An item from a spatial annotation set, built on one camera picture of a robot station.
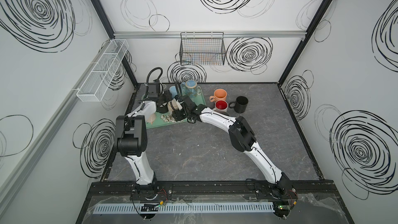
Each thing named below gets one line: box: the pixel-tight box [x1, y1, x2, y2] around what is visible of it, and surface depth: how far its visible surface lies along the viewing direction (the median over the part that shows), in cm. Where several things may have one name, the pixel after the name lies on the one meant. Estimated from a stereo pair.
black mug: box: [228, 95, 249, 114], surface depth 102 cm
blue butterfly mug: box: [180, 79, 202, 98], surface depth 108 cm
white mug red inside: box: [212, 99, 229, 112], surface depth 101 cm
